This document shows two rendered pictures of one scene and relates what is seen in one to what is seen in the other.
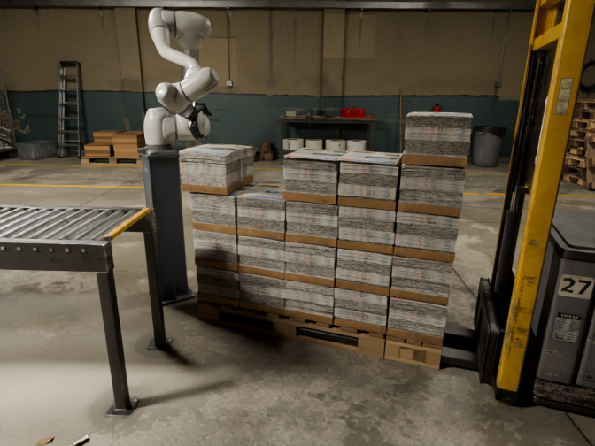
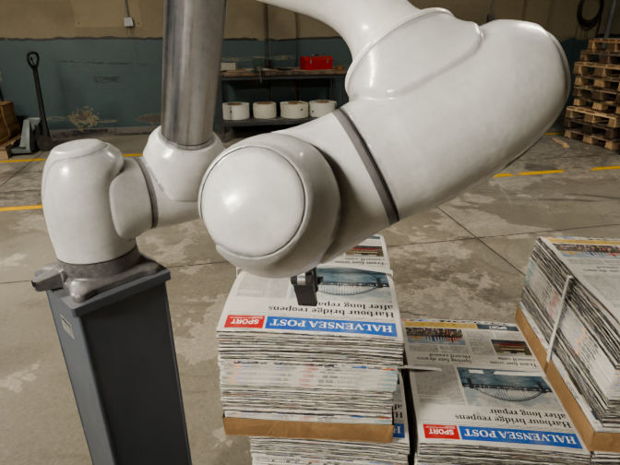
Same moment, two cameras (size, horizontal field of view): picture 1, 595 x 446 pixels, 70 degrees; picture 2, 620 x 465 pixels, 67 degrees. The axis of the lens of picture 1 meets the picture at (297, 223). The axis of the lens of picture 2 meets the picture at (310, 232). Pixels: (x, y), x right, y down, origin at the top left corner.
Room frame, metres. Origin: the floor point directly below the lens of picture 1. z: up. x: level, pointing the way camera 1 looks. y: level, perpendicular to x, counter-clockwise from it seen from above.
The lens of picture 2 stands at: (1.74, 0.66, 1.48)
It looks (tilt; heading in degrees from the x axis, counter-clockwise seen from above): 24 degrees down; 346
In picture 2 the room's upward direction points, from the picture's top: straight up
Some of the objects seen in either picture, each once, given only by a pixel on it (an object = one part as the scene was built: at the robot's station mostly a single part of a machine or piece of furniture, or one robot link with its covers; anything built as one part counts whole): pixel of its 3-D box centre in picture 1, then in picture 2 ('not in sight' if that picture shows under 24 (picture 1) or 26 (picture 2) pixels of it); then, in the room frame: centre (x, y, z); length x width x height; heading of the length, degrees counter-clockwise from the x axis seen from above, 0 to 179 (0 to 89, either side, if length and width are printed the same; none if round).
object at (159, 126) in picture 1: (158, 126); (92, 196); (2.69, 0.87, 1.17); 0.18 x 0.16 x 0.22; 112
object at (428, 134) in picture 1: (425, 239); not in sight; (2.11, -0.68, 0.65); 0.39 x 0.30 x 1.29; 161
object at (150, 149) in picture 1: (156, 148); (90, 263); (2.68, 0.90, 1.03); 0.22 x 0.18 x 0.06; 122
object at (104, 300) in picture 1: (114, 342); not in sight; (1.59, 0.78, 0.34); 0.06 x 0.06 x 0.68; 88
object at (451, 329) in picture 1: (386, 320); not in sight; (2.28, -0.55, 0.05); 1.05 x 0.10 x 0.04; 71
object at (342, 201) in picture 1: (371, 195); not in sight; (2.21, -0.40, 0.86); 0.38 x 0.29 x 0.04; 162
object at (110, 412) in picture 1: (122, 406); not in sight; (1.58, 0.78, 0.01); 0.14 x 0.13 x 0.01; 178
